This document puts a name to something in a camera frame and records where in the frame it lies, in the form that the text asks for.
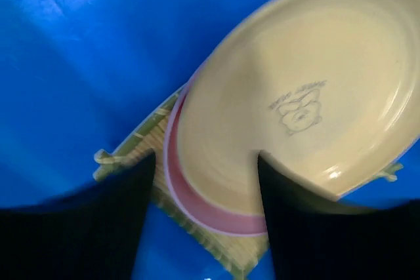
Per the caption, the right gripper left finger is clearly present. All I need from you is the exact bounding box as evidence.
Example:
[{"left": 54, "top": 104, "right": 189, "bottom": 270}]
[{"left": 1, "top": 152, "right": 156, "bottom": 279}]

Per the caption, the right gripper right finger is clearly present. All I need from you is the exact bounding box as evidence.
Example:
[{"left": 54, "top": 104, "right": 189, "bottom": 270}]
[{"left": 257, "top": 152, "right": 419, "bottom": 279}]

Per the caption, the bamboo placemat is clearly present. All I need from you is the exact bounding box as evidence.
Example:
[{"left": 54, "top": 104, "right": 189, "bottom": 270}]
[{"left": 93, "top": 83, "right": 404, "bottom": 280}]

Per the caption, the pink plastic plate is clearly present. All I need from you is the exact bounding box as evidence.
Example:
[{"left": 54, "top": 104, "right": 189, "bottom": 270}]
[{"left": 163, "top": 70, "right": 266, "bottom": 237}]

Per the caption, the orange plastic plate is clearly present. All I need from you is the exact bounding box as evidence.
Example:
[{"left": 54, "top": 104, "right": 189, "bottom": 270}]
[{"left": 177, "top": 0, "right": 419, "bottom": 215}]

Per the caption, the blue plastic bin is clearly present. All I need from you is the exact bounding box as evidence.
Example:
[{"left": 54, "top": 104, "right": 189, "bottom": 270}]
[{"left": 1, "top": 0, "right": 419, "bottom": 279}]

